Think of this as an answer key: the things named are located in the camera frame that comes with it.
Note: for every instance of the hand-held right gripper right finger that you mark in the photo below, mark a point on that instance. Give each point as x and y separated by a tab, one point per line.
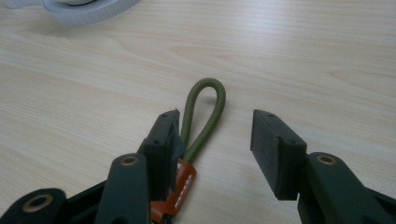
280	161

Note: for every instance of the white stand with pole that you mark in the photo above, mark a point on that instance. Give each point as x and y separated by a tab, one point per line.
90	12

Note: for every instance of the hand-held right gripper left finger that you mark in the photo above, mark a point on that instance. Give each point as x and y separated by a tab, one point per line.
160	161

